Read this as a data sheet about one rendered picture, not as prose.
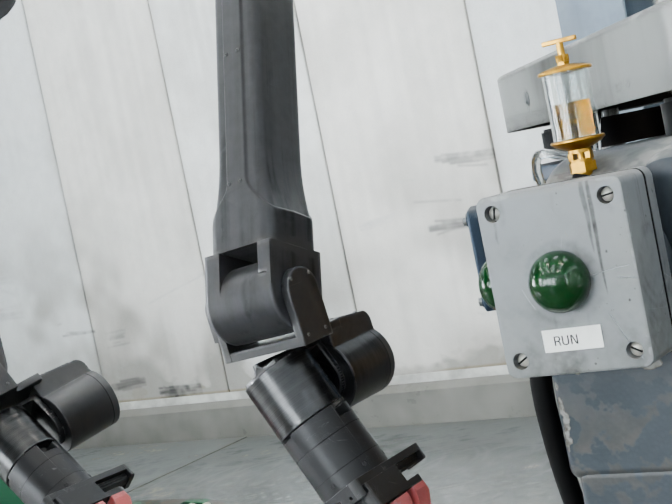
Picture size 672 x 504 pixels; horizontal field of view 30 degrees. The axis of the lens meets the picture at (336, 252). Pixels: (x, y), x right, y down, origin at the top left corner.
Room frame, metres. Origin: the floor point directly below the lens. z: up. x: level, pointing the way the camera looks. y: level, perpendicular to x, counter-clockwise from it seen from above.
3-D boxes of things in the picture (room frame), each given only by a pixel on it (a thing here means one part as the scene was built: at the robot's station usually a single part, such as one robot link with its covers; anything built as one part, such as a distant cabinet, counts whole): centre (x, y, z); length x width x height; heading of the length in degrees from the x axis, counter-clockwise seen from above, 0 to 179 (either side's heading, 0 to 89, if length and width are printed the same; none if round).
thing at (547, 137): (1.13, -0.26, 1.35); 0.12 x 0.12 x 0.04
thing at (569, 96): (0.67, -0.14, 1.37); 0.03 x 0.02 x 0.03; 57
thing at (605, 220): (0.61, -0.11, 1.29); 0.08 x 0.05 x 0.09; 57
